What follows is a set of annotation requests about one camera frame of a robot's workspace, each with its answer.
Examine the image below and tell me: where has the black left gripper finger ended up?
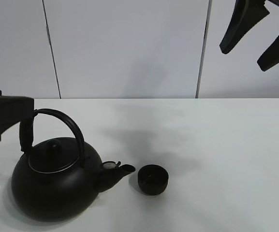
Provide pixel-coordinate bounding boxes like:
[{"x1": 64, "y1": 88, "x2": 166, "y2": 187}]
[{"x1": 0, "y1": 90, "x2": 34, "y2": 141}]

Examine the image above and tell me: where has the black round tea kettle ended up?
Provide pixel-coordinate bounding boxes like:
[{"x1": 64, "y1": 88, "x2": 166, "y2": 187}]
[{"x1": 11, "y1": 108, "x2": 135, "y2": 220}]

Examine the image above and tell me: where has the small black teacup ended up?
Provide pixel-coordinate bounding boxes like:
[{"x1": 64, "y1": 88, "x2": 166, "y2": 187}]
[{"x1": 137, "y1": 164, "x2": 169, "y2": 196}]

